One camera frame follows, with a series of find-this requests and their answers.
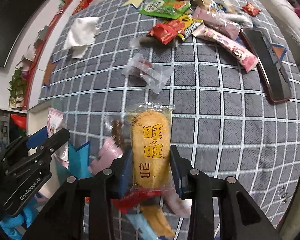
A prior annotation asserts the pink wafer packet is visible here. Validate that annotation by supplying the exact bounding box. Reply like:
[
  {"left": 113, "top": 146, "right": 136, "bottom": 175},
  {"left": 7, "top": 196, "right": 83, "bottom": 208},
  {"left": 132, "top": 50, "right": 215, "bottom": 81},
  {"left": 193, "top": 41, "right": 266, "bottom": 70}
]
[{"left": 89, "top": 138, "right": 123, "bottom": 176}]

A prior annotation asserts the long red snack bar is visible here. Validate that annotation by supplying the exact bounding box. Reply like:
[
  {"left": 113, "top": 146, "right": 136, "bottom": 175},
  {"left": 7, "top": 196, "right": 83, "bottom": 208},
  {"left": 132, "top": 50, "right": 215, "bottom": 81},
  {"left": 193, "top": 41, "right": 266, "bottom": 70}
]
[{"left": 111, "top": 190, "right": 161, "bottom": 214}]

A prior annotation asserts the light blue snack packet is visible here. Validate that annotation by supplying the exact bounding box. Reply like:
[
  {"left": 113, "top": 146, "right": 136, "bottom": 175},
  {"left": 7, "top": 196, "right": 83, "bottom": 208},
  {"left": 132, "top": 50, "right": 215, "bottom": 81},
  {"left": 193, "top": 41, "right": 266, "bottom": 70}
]
[{"left": 126, "top": 213, "right": 158, "bottom": 240}]

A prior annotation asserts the gold snack bar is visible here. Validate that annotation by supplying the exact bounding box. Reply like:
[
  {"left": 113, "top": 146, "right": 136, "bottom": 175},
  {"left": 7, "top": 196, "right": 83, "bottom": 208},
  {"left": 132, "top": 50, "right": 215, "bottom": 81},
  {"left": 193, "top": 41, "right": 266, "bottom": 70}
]
[{"left": 140, "top": 205, "right": 175, "bottom": 238}]

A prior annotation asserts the yellow rice cracker packet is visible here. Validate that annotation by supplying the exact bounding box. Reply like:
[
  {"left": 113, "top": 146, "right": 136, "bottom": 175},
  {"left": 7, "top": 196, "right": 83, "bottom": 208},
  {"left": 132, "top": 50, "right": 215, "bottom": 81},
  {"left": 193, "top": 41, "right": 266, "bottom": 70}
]
[{"left": 126, "top": 103, "right": 174, "bottom": 192}]

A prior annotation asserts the pink white snack packet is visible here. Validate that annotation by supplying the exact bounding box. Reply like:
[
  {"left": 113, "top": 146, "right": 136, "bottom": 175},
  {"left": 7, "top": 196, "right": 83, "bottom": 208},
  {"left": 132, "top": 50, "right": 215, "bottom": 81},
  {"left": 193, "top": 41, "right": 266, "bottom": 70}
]
[{"left": 47, "top": 108, "right": 69, "bottom": 168}]

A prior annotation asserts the clear wrapped chocolate stick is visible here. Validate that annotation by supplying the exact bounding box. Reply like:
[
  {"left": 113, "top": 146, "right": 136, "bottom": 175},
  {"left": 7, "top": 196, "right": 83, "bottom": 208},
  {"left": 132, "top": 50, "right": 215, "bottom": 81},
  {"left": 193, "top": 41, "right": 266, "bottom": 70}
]
[{"left": 104, "top": 116, "right": 126, "bottom": 150}]

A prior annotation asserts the clear wrapped dark candy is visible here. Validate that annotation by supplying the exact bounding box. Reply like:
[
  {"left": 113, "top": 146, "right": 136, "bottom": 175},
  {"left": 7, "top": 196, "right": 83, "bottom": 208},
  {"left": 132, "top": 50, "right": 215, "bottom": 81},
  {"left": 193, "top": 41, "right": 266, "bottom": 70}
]
[{"left": 122, "top": 53, "right": 174, "bottom": 94}]

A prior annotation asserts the grey checkered mat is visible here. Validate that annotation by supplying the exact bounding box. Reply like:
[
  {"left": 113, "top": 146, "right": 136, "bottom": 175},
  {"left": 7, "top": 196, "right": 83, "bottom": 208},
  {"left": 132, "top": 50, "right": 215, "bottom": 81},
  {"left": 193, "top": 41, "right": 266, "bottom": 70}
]
[{"left": 39, "top": 0, "right": 300, "bottom": 225}]

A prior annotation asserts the pink long snack packet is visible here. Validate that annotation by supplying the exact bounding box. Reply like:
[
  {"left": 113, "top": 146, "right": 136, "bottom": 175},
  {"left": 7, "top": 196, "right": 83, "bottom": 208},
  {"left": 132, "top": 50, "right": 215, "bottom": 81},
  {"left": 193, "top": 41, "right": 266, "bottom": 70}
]
[{"left": 192, "top": 25, "right": 258, "bottom": 72}]

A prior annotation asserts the red small snack packet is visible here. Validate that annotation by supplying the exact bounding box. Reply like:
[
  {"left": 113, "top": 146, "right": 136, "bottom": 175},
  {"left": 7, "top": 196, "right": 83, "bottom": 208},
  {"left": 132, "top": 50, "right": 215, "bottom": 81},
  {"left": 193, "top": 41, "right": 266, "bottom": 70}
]
[{"left": 148, "top": 23, "right": 180, "bottom": 45}]

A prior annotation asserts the white crumpled tissue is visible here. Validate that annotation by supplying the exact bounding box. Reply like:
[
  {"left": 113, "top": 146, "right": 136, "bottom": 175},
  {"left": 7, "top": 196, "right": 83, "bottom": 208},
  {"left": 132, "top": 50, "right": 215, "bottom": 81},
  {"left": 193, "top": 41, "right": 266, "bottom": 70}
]
[{"left": 63, "top": 17, "right": 100, "bottom": 59}]

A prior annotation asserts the yellow black snack packet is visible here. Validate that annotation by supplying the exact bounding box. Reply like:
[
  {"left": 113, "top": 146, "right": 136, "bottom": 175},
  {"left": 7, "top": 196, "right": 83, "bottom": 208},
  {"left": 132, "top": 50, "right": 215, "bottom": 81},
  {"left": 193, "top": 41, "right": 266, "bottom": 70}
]
[{"left": 177, "top": 15, "right": 203, "bottom": 42}]

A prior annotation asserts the purple snack packet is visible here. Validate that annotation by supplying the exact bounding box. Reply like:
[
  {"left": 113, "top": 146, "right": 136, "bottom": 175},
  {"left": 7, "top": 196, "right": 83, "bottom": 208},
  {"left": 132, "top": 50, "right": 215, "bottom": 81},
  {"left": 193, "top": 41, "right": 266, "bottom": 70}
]
[{"left": 192, "top": 7, "right": 241, "bottom": 40}]

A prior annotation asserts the green snack bag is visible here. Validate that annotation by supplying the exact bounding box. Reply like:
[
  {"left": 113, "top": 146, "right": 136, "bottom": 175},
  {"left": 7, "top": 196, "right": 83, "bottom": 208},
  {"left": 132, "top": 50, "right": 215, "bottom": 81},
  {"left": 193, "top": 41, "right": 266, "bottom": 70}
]
[{"left": 139, "top": 0, "right": 191, "bottom": 20}]

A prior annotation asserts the cream cookie packet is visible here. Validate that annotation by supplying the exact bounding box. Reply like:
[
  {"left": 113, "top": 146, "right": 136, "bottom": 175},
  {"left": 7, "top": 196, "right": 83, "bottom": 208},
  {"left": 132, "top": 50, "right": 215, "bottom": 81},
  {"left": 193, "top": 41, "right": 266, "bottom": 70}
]
[{"left": 194, "top": 0, "right": 237, "bottom": 14}]

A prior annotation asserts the small red candy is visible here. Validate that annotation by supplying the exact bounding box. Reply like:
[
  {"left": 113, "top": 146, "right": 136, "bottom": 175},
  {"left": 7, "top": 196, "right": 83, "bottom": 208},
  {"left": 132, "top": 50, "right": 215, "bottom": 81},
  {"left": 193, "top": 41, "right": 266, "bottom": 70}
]
[{"left": 242, "top": 2, "right": 261, "bottom": 17}]

